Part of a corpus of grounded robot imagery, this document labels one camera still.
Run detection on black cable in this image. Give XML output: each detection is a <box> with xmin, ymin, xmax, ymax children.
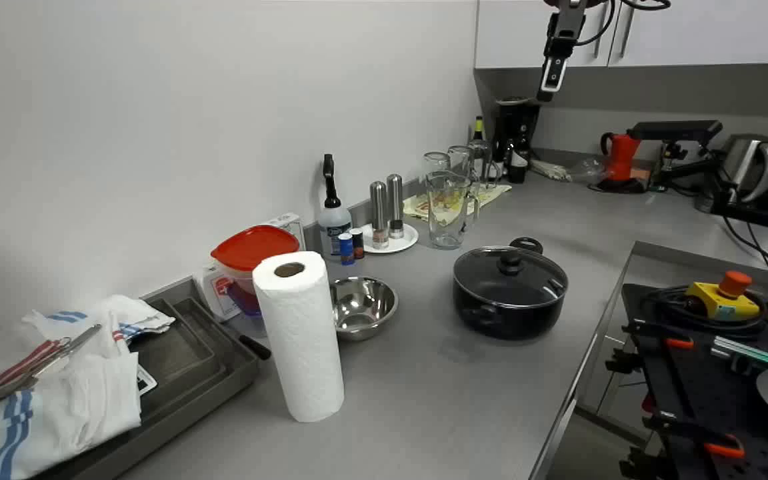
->
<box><xmin>575</xmin><ymin>0</ymin><xmax>672</xmax><ymax>47</ymax></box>

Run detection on soap bottle with black pump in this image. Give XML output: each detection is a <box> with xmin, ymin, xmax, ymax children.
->
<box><xmin>315</xmin><ymin>151</ymin><xmax>354</xmax><ymax>262</ymax></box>

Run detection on clear container with red lid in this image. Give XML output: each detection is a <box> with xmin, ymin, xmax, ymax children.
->
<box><xmin>199</xmin><ymin>222</ymin><xmax>304</xmax><ymax>324</ymax></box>

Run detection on clear drinking glass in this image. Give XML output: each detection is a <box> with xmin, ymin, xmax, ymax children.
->
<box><xmin>420</xmin><ymin>148</ymin><xmax>454</xmax><ymax>194</ymax></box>
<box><xmin>444</xmin><ymin>143</ymin><xmax>476</xmax><ymax>180</ymax></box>

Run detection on silver electric kettle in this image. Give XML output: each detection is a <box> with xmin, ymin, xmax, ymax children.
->
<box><xmin>718</xmin><ymin>131</ymin><xmax>768</xmax><ymax>207</ymax></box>

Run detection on teal strip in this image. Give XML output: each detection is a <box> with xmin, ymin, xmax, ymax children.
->
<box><xmin>711</xmin><ymin>332</ymin><xmax>768</xmax><ymax>367</ymax></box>

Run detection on black clamp with orange handle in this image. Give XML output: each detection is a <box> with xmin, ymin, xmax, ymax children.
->
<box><xmin>624</xmin><ymin>316</ymin><xmax>698</xmax><ymax>354</ymax></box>
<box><xmin>642</xmin><ymin>407</ymin><xmax>748</xmax><ymax>463</ymax></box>

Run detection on black mounting bar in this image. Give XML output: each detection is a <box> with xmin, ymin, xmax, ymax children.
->
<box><xmin>708</xmin><ymin>194</ymin><xmax>768</xmax><ymax>240</ymax></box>

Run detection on white paper towel roll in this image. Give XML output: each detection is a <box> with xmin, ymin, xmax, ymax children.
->
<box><xmin>250</xmin><ymin>248</ymin><xmax>350</xmax><ymax>427</ymax></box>

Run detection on steel grinder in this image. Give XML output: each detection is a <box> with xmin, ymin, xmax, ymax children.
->
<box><xmin>367</xmin><ymin>178</ymin><xmax>391</xmax><ymax>248</ymax></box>
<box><xmin>386</xmin><ymin>170</ymin><xmax>407</xmax><ymax>240</ymax></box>

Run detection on black countertop appliance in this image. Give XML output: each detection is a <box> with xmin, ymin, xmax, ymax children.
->
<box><xmin>626</xmin><ymin>116</ymin><xmax>726</xmax><ymax>194</ymax></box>

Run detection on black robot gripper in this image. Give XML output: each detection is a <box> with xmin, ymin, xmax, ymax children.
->
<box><xmin>535</xmin><ymin>0</ymin><xmax>592</xmax><ymax>103</ymax></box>

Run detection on red kettle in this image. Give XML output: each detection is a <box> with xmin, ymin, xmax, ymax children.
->
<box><xmin>598</xmin><ymin>131</ymin><xmax>642</xmax><ymax>191</ymax></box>

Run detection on black robot cart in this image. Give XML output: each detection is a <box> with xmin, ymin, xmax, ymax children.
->
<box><xmin>604</xmin><ymin>279</ymin><xmax>768</xmax><ymax>480</ymax></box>

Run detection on silver cabinet handle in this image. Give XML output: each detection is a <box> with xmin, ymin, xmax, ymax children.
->
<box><xmin>608</xmin><ymin>0</ymin><xmax>640</xmax><ymax>66</ymax></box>

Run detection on bottle with yellow cap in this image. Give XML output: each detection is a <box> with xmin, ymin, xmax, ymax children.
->
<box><xmin>466</xmin><ymin>112</ymin><xmax>492</xmax><ymax>180</ymax></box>

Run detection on black cooking pot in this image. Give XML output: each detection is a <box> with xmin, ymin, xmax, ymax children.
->
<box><xmin>450</xmin><ymin>235</ymin><xmax>570</xmax><ymax>340</ymax></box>

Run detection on small white plate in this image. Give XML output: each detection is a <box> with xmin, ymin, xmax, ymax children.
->
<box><xmin>359</xmin><ymin>222</ymin><xmax>420</xmax><ymax>258</ymax></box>

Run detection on gray and red tongs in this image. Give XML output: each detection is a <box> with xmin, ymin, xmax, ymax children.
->
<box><xmin>0</xmin><ymin>319</ymin><xmax>103</xmax><ymax>418</ymax></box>

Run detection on small blue bottle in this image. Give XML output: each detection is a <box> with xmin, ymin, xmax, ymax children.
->
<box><xmin>336</xmin><ymin>230</ymin><xmax>356</xmax><ymax>267</ymax></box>

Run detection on glass lid with black knob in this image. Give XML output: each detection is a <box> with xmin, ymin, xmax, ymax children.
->
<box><xmin>450</xmin><ymin>244</ymin><xmax>570</xmax><ymax>308</ymax></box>

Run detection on pale yellow cloth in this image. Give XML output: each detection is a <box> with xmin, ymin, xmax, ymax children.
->
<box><xmin>399</xmin><ymin>180</ymin><xmax>515</xmax><ymax>224</ymax></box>

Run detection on yellow emergency stop button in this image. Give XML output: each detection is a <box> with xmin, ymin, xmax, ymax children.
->
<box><xmin>683</xmin><ymin>268</ymin><xmax>764</xmax><ymax>324</ymax></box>

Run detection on white towel with blue stripes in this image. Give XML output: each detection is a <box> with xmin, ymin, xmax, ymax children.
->
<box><xmin>0</xmin><ymin>294</ymin><xmax>178</xmax><ymax>480</ymax></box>

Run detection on steel mixing bowl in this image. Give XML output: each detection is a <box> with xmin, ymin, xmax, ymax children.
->
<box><xmin>327</xmin><ymin>274</ymin><xmax>399</xmax><ymax>344</ymax></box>

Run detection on gray metal tray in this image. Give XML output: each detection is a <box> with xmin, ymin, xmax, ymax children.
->
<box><xmin>35</xmin><ymin>274</ymin><xmax>266</xmax><ymax>480</ymax></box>

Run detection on black coffee maker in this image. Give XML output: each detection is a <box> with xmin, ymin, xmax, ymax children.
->
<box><xmin>490</xmin><ymin>95</ymin><xmax>544</xmax><ymax>187</ymax></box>

